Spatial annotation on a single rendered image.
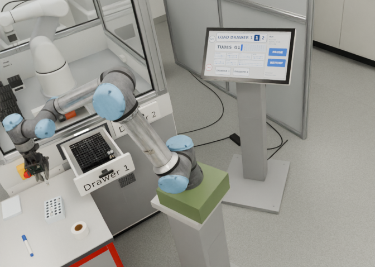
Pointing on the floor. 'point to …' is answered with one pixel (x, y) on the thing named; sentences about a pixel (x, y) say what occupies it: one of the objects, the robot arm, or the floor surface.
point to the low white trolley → (56, 230)
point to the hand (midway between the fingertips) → (44, 177)
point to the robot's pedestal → (198, 237)
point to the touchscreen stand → (255, 157)
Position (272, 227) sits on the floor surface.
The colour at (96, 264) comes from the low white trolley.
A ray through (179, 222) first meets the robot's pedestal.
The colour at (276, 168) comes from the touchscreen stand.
